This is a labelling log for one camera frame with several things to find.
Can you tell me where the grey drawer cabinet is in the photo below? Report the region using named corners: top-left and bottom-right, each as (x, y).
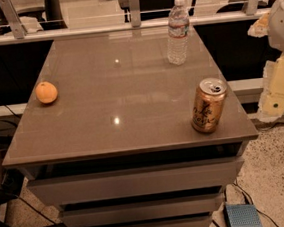
top-left (4, 28), bottom-right (257, 227)

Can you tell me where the gold soda can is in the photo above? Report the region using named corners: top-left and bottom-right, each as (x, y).
top-left (191, 78), bottom-right (227, 133)

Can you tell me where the black floor cable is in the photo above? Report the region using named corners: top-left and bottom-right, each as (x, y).
top-left (232, 176), bottom-right (281, 227)

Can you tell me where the orange fruit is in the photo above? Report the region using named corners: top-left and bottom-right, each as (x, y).
top-left (35, 81), bottom-right (58, 104)

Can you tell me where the clear plastic water bottle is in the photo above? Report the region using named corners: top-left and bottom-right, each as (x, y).
top-left (167, 0), bottom-right (190, 65)

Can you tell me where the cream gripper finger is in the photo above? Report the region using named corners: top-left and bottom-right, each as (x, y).
top-left (248, 13), bottom-right (269, 38)
top-left (258, 53), bottom-right (284, 121)

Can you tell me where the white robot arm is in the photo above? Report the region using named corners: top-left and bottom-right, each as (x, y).
top-left (248, 0), bottom-right (284, 123)

